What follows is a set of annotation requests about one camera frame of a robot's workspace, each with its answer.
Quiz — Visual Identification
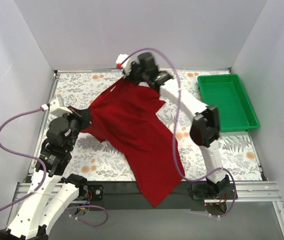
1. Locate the red t shirt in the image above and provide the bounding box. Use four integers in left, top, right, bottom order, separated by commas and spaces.
81, 77, 185, 207

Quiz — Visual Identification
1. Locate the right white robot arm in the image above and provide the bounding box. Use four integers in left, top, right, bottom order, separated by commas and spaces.
116, 51, 230, 199

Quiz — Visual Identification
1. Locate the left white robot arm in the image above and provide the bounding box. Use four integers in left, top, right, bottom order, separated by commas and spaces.
0, 104, 90, 240

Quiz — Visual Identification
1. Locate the green plastic tray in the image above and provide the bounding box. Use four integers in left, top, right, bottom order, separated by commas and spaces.
197, 74, 260, 133

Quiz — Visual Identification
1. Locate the floral patterned table mat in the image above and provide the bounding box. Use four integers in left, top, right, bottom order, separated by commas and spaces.
53, 71, 262, 181

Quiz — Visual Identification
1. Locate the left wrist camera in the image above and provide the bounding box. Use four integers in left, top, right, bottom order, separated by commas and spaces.
49, 96, 72, 117

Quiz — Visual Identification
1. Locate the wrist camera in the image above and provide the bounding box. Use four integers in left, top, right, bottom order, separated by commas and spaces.
49, 96, 72, 117
116, 54, 132, 75

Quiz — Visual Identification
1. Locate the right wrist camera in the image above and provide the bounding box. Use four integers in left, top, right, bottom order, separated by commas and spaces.
116, 54, 132, 75

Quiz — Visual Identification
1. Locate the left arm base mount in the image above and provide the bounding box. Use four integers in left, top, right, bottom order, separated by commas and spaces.
68, 181, 105, 216

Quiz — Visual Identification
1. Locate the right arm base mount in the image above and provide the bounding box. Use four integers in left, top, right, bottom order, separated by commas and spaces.
188, 181, 238, 219

